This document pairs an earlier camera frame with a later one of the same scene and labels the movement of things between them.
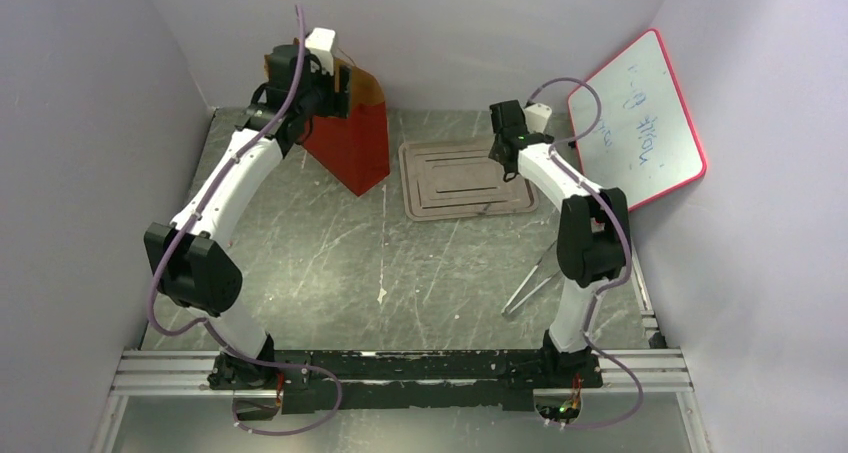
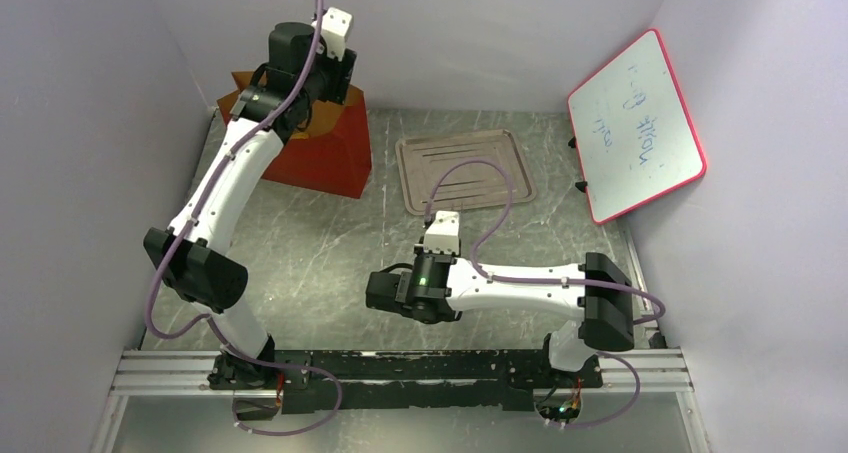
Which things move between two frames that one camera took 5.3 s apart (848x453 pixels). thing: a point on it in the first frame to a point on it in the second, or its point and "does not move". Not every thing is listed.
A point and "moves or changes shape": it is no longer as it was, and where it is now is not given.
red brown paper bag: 354,151 moves or changes shape
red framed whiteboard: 646,141 does not move
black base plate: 309,381 does not move
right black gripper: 505,156 to 382,290
